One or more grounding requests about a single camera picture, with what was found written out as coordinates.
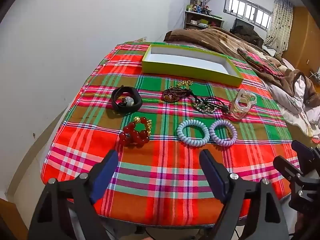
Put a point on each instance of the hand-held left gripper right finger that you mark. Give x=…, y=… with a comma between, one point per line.
x=212, y=172

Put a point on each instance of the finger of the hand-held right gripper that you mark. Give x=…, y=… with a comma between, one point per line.
x=287, y=167
x=303, y=152

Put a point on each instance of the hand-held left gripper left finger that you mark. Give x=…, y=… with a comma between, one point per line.
x=105, y=177

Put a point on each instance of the green cardboard box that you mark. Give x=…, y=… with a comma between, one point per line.
x=175, y=67

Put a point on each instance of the white quilt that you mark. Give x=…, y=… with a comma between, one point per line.
x=295, y=107

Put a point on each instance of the red green plaid cloth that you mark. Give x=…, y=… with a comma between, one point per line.
x=162, y=180

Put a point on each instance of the folded plaid cloth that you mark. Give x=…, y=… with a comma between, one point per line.
x=260, y=62

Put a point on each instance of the wooden wardrobe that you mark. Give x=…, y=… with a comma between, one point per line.
x=303, y=35

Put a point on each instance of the brown fleece blanket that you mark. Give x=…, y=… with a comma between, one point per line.
x=220, y=42

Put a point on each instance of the patterned curtain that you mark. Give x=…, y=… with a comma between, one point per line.
x=278, y=22

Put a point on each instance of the black television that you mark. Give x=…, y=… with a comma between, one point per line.
x=243, y=26

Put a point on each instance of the barred window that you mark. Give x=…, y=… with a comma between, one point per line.
x=247, y=10

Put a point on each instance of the grey storage shelf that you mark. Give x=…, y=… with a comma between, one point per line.
x=190, y=15

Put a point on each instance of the bottles on shelf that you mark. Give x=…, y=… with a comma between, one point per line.
x=197, y=6

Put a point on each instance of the wall socket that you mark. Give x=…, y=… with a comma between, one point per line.
x=140, y=40

